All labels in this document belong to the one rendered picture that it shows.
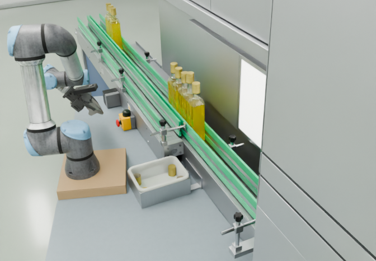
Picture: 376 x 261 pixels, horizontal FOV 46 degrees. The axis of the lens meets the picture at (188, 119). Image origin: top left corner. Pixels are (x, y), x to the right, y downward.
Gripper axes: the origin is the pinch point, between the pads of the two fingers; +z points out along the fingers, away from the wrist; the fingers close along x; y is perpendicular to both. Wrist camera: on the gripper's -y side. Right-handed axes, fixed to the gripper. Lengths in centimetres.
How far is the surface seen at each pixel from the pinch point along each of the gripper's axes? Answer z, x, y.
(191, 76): 12, 23, -57
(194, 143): 32, 34, -40
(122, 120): 10.4, 1.9, -5.1
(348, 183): 15, 131, -106
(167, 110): 18.9, 13.3, -32.1
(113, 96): 2.6, -23.4, 2.8
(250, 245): 51, 86, -53
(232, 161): 43, 47, -52
